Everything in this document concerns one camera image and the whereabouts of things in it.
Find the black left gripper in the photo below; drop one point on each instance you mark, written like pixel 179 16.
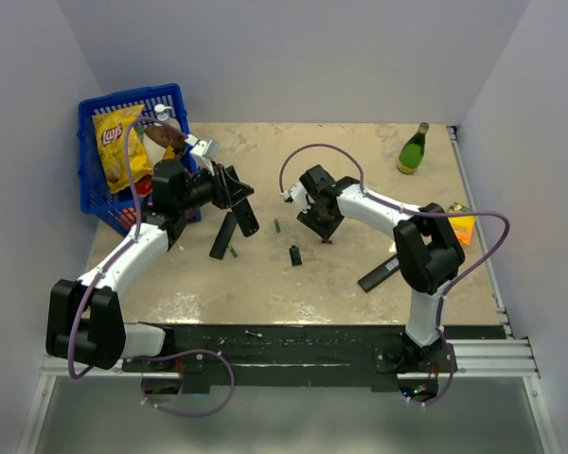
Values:
pixel 227 191

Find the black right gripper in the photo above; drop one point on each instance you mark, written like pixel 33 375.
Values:
pixel 325 232

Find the black battery cover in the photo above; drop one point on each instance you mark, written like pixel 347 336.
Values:
pixel 295 256

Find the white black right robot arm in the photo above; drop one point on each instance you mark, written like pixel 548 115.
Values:
pixel 428 252

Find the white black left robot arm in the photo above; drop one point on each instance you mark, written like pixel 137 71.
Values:
pixel 85 323

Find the brown and white pouch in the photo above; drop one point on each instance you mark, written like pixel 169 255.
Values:
pixel 156 139

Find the white pump soap bottle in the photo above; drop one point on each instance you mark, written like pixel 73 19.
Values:
pixel 165 120

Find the blue plastic basket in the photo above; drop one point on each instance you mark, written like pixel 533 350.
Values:
pixel 116 210

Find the green glass bottle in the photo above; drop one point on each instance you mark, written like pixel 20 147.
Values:
pixel 412 153

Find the yellow Lays chips bag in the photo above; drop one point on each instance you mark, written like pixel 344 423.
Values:
pixel 109 129

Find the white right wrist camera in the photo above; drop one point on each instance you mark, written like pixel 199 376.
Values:
pixel 299 196

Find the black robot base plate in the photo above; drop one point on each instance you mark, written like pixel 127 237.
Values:
pixel 203 353

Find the aluminium frame rail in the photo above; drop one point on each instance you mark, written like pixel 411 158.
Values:
pixel 474 358

